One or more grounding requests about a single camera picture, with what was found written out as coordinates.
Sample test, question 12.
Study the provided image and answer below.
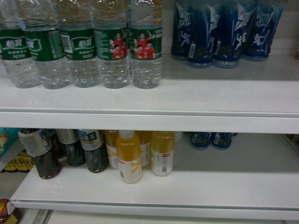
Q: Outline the blue bottle lower shelf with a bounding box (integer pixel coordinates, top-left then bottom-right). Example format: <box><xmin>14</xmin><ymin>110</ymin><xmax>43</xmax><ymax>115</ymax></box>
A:
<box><xmin>211</xmin><ymin>133</ymin><xmax>233</xmax><ymax>150</ymax></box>
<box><xmin>190</xmin><ymin>132</ymin><xmax>211</xmax><ymax>150</ymax></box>

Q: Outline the water bottle players label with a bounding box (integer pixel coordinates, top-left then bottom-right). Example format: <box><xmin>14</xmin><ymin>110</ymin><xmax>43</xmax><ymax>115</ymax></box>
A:
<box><xmin>128</xmin><ymin>0</ymin><xmax>162</xmax><ymax>89</ymax></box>
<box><xmin>91</xmin><ymin>0</ymin><xmax>130</xmax><ymax>89</ymax></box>

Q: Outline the white top shelf board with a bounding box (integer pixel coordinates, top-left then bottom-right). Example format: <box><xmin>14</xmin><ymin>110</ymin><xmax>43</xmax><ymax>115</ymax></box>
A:
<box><xmin>0</xmin><ymin>53</ymin><xmax>299</xmax><ymax>133</ymax></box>

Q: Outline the white shelf board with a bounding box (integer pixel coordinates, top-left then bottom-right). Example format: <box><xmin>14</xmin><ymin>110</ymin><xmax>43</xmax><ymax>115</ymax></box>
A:
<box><xmin>0</xmin><ymin>53</ymin><xmax>299</xmax><ymax>133</ymax></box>
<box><xmin>11</xmin><ymin>133</ymin><xmax>299</xmax><ymax>220</ymax></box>

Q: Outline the water bottle green label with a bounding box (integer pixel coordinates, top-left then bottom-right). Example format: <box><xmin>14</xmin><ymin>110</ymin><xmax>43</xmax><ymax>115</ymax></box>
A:
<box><xmin>16</xmin><ymin>0</ymin><xmax>71</xmax><ymax>89</ymax></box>
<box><xmin>52</xmin><ymin>0</ymin><xmax>100</xmax><ymax>88</ymax></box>
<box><xmin>0</xmin><ymin>0</ymin><xmax>41</xmax><ymax>89</ymax></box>

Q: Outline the white lower shelf board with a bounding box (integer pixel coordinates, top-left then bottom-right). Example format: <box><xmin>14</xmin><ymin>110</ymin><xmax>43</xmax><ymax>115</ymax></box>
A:
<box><xmin>11</xmin><ymin>133</ymin><xmax>299</xmax><ymax>220</ymax></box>

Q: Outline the orange juice bottle right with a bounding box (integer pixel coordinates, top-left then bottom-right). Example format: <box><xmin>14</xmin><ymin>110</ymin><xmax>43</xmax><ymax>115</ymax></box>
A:
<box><xmin>151</xmin><ymin>131</ymin><xmax>175</xmax><ymax>176</ymax></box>

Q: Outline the orange juice bottle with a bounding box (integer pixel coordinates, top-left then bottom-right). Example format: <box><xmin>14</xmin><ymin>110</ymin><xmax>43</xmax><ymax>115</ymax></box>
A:
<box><xmin>151</xmin><ymin>131</ymin><xmax>175</xmax><ymax>176</ymax></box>
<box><xmin>105</xmin><ymin>130</ymin><xmax>119</xmax><ymax>169</ymax></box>
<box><xmin>116</xmin><ymin>130</ymin><xmax>142</xmax><ymax>184</ymax></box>

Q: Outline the front orange juice bottle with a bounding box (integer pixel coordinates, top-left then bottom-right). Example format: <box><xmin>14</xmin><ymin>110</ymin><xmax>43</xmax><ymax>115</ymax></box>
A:
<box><xmin>116</xmin><ymin>130</ymin><xmax>142</xmax><ymax>184</ymax></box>

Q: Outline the orange juice bottle rear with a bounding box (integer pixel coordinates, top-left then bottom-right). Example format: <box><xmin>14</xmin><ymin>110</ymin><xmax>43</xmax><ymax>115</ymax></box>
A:
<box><xmin>105</xmin><ymin>130</ymin><xmax>119</xmax><ymax>169</ymax></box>

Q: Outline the dark tea bottle right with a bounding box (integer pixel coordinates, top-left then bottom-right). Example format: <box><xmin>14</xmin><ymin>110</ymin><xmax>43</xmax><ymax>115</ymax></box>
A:
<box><xmin>77</xmin><ymin>129</ymin><xmax>109</xmax><ymax>173</ymax></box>

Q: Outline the dark tea bottle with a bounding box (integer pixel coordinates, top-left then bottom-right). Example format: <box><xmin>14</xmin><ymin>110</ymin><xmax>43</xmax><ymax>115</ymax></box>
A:
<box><xmin>18</xmin><ymin>128</ymin><xmax>61</xmax><ymax>179</ymax></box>
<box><xmin>77</xmin><ymin>129</ymin><xmax>109</xmax><ymax>173</ymax></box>
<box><xmin>56</xmin><ymin>129</ymin><xmax>85</xmax><ymax>167</ymax></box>

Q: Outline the blue sports drink bottle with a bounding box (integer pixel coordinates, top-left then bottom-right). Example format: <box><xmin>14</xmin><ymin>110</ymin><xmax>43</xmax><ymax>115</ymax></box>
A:
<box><xmin>243</xmin><ymin>0</ymin><xmax>287</xmax><ymax>62</ymax></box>
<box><xmin>214</xmin><ymin>0</ymin><xmax>257</xmax><ymax>69</ymax></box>
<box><xmin>187</xmin><ymin>0</ymin><xmax>222</xmax><ymax>69</ymax></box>
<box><xmin>170</xmin><ymin>0</ymin><xmax>211</xmax><ymax>61</ymax></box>

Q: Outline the dark tea bottle middle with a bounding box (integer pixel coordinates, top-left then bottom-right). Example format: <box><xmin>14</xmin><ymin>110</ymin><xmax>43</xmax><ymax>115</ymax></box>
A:
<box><xmin>56</xmin><ymin>129</ymin><xmax>85</xmax><ymax>167</ymax></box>

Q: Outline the dark tea bottle left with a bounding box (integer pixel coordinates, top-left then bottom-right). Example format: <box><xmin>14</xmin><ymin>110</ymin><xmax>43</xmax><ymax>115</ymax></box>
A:
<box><xmin>18</xmin><ymin>128</ymin><xmax>61</xmax><ymax>179</ymax></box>

